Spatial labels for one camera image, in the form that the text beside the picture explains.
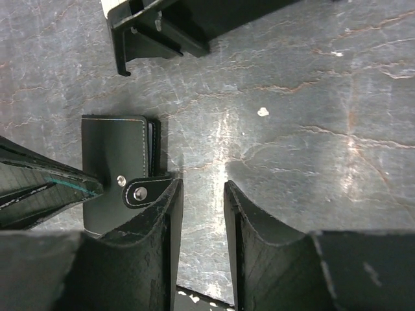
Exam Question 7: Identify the black leather card holder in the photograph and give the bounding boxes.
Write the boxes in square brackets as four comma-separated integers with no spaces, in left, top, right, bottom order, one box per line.
[81,115,172,237]

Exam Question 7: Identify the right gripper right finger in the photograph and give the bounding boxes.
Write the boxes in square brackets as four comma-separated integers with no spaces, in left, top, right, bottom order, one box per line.
[224,181,414,310]

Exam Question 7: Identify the black plastic card bin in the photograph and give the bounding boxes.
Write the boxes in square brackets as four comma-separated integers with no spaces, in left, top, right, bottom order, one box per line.
[98,1,293,77]

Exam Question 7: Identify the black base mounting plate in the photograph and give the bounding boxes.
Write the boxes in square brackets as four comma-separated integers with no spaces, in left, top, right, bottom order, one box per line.
[174,285,235,311]

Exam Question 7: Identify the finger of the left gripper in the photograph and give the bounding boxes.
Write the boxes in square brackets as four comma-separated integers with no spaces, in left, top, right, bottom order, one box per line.
[1,136,97,184]
[1,162,103,230]

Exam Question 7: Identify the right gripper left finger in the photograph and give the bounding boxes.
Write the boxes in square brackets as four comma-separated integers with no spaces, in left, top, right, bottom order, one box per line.
[1,179,184,310]

